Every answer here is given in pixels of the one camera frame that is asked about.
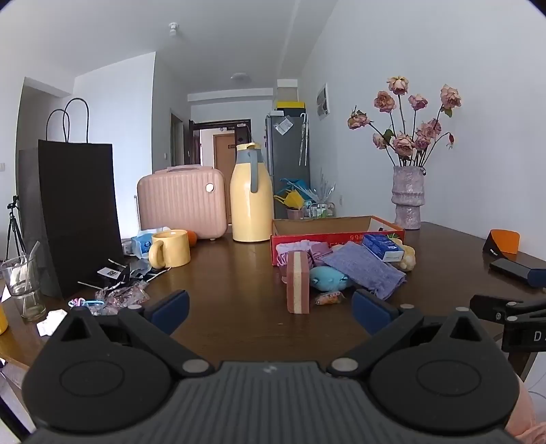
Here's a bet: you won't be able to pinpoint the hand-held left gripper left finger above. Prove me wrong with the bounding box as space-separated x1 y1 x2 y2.
51 289 214 377

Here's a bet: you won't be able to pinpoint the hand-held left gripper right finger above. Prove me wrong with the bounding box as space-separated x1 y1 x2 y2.
326 288 495 378

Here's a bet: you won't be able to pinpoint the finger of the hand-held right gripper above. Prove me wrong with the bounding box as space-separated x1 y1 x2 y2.
470 294 546 326

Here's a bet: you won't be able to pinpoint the purple towel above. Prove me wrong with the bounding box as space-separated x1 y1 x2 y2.
320 241 407 300

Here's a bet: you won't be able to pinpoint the blue white plush toy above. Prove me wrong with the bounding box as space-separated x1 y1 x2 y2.
309 265 355 292

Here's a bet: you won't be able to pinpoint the yellow white plush toy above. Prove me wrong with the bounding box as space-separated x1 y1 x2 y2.
394 244 416 272

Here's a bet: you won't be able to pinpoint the red cardboard box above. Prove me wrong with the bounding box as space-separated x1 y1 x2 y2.
270 216 406 266

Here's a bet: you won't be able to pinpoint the lilac knit gloves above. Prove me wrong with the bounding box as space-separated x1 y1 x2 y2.
275 240 316 267

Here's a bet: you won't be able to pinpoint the dark blue case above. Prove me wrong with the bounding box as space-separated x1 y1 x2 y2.
490 258 546 288

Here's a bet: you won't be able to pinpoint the crumpled plastic wrapper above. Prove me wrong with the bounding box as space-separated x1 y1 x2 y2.
95 285 151 308

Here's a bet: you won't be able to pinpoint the yellow mug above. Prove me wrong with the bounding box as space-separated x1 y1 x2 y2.
148 229 191 269

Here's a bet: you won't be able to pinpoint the blue white tissue pack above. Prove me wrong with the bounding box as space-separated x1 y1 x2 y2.
362 233 405 262

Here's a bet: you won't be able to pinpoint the blue tissue packet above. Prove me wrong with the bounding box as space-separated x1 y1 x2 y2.
130 233 156 259

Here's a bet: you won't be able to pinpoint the orange black box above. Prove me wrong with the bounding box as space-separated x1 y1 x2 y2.
483 229 521 257

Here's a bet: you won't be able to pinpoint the person's leg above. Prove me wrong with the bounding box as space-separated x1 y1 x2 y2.
505 376 540 444

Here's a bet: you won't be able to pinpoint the pink cream sponge block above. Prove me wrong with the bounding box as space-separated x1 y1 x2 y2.
287 250 311 314

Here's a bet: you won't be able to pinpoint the mauve cloth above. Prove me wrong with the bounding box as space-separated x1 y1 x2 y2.
309 241 334 265

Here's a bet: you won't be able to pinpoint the pink suitcase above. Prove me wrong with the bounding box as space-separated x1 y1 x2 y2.
136 164 228 240

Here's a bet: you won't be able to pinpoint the mottled purple vase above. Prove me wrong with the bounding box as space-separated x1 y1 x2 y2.
391 166 426 230

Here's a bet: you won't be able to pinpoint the white crumpled paper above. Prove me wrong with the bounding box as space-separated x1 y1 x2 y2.
36 310 68 336

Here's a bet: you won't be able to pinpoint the black paper bag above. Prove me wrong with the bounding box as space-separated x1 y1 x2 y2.
17 98 129 300

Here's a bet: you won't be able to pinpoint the pile of colourful toys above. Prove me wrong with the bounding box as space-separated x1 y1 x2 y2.
274 171 339 220

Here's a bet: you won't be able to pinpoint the clear glass straw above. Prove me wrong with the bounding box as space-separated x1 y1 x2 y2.
21 241 41 309

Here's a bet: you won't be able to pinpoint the clear glass cup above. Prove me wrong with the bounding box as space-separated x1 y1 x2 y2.
0 254 47 323

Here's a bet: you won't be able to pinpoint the wooden door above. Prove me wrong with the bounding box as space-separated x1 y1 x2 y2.
213 133 236 180

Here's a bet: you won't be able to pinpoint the dried pink roses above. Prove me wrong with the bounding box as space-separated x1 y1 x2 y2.
347 76 462 168

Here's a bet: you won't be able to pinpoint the grey refrigerator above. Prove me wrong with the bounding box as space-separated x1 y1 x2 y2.
265 112 311 219

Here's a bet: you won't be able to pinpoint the black tripod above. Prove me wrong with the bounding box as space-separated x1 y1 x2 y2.
5 195 26 261

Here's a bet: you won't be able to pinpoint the clear hanging umbrella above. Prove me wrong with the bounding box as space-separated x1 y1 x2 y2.
299 113 308 167

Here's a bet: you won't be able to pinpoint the wall picture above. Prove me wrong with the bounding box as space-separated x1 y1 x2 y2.
316 83 331 121

